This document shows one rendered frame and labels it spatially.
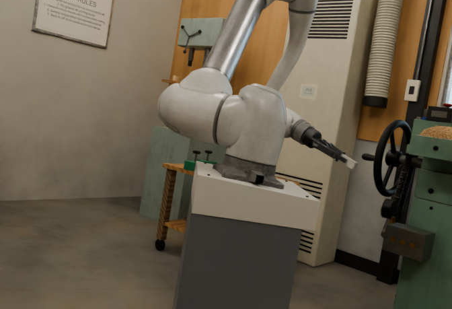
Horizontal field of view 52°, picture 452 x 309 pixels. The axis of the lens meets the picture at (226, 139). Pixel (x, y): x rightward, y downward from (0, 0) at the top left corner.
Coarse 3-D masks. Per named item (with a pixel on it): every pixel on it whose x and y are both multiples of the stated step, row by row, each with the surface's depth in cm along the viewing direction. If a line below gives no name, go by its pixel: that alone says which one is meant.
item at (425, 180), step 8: (424, 176) 143; (432, 176) 142; (440, 176) 140; (448, 176) 138; (416, 184) 145; (424, 184) 143; (432, 184) 141; (440, 184) 140; (448, 184) 138; (416, 192) 144; (424, 192) 143; (432, 192) 141; (440, 192) 140; (448, 192) 138; (432, 200) 141; (440, 200) 140; (448, 200) 138
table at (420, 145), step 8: (416, 136) 136; (424, 136) 135; (408, 144) 159; (416, 144) 136; (424, 144) 134; (432, 144) 133; (440, 144) 131; (448, 144) 130; (408, 152) 158; (416, 152) 136; (424, 152) 134; (432, 152) 133; (440, 152) 131; (448, 152) 130; (448, 160) 130
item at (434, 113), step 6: (432, 108) 156; (438, 108) 155; (444, 108) 153; (450, 108) 152; (426, 114) 161; (432, 114) 156; (438, 114) 155; (444, 114) 153; (450, 114) 152; (426, 120) 157; (432, 120) 156; (438, 120) 155; (444, 120) 153; (450, 120) 152
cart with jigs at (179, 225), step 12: (168, 168) 276; (180, 168) 269; (192, 168) 263; (168, 180) 278; (288, 180) 294; (168, 192) 278; (168, 204) 279; (168, 216) 281; (180, 228) 271; (156, 240) 283
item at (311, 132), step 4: (308, 132) 183; (312, 132) 183; (316, 132) 183; (304, 136) 184; (308, 136) 183; (312, 136) 182; (316, 136) 183; (320, 136) 185; (304, 140) 184; (308, 140) 182; (312, 140) 181; (316, 140) 180; (304, 144) 186; (308, 144) 183; (312, 144) 181; (324, 144) 180
